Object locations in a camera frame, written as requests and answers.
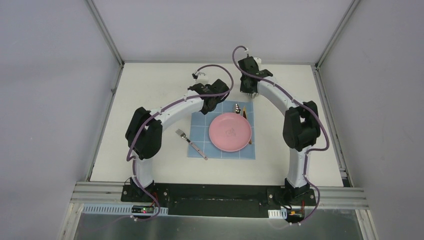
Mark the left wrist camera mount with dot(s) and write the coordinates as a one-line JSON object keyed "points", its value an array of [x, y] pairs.
{"points": [[200, 78]]}

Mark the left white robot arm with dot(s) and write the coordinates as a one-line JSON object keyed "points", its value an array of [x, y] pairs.
{"points": [[145, 130]]}

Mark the grey ribbed mug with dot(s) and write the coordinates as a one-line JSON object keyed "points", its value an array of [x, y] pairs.
{"points": [[253, 95]]}

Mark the gold table knife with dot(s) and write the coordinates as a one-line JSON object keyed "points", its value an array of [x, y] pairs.
{"points": [[244, 114]]}

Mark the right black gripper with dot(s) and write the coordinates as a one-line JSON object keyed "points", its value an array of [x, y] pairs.
{"points": [[243, 88]]}

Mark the pink handled fork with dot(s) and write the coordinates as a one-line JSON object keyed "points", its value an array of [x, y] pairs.
{"points": [[183, 135]]}

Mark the blue checked cloth napkin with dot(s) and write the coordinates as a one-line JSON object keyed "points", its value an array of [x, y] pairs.
{"points": [[199, 131]]}

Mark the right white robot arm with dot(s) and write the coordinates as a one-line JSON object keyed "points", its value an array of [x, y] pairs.
{"points": [[301, 124]]}

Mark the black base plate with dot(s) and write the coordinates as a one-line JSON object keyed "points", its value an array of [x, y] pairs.
{"points": [[209, 200]]}

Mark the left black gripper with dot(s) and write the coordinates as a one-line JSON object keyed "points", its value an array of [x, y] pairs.
{"points": [[208, 106]]}

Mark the pink handled spoon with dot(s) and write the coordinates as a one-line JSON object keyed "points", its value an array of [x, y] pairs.
{"points": [[237, 109]]}

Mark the aluminium frame rail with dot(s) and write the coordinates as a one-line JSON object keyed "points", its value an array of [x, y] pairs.
{"points": [[96, 212]]}

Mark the pink plate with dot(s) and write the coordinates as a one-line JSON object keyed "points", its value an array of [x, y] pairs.
{"points": [[230, 132]]}

